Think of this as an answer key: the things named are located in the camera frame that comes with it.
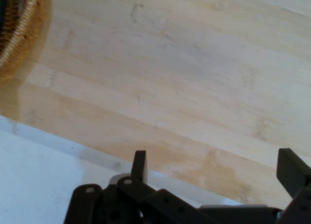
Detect oval wicker basket with handles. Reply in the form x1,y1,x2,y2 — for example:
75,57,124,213
0,0,53,83

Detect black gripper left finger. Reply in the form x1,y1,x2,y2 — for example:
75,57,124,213
64,150,219,224

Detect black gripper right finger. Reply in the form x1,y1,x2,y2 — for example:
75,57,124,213
276,148,311,224

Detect bamboo cutting board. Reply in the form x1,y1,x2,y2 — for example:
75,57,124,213
0,0,311,210

